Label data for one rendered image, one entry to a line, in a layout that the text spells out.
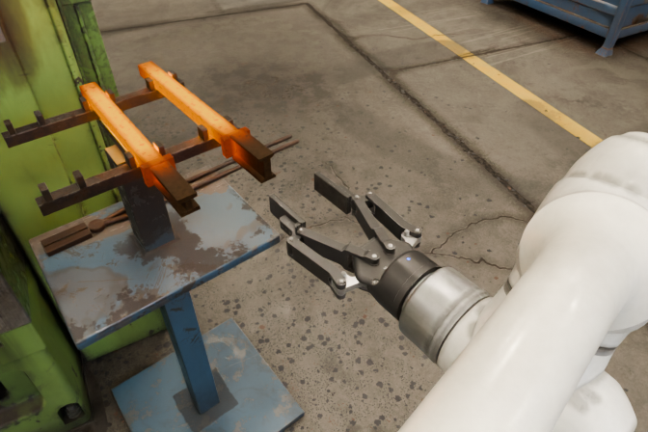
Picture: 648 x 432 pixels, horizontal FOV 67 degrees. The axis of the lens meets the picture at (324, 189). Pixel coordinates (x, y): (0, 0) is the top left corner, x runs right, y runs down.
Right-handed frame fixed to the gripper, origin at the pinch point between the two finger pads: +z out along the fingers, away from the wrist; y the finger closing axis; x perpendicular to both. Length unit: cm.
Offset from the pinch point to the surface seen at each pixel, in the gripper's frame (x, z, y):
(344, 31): -94, 214, 199
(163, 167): 1.5, 17.4, -12.1
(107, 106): 1.0, 39.7, -11.6
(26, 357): -58, 51, -43
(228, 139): 1.6, 17.5, -1.5
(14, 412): -78, 55, -52
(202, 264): -26.2, 22.3, -8.1
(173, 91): 1.0, 37.6, -0.7
